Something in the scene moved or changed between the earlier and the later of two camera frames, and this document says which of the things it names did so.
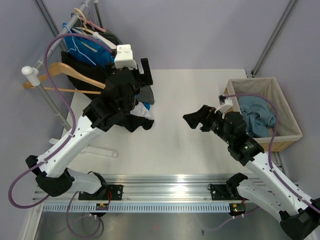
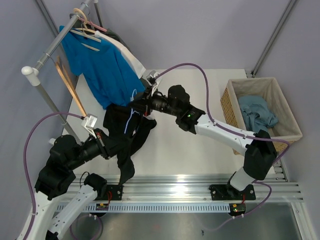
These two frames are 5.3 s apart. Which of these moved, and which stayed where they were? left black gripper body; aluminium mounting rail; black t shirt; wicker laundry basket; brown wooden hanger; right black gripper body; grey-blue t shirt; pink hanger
Moved: left black gripper body; black t shirt; right black gripper body; brown wooden hanger
Stayed: aluminium mounting rail; grey-blue t shirt; wicker laundry basket; pink hanger
